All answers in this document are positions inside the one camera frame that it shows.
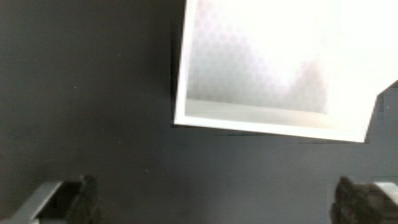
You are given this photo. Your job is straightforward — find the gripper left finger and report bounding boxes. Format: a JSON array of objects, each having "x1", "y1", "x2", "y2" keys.
[{"x1": 5, "y1": 175, "x2": 103, "y2": 224}]

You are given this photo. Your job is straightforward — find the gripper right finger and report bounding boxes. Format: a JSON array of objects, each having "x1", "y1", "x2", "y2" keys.
[{"x1": 328, "y1": 177, "x2": 398, "y2": 224}]

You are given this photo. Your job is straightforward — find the white drawer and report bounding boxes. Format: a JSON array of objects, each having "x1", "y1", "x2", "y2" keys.
[{"x1": 174, "y1": 0, "x2": 398, "y2": 142}]

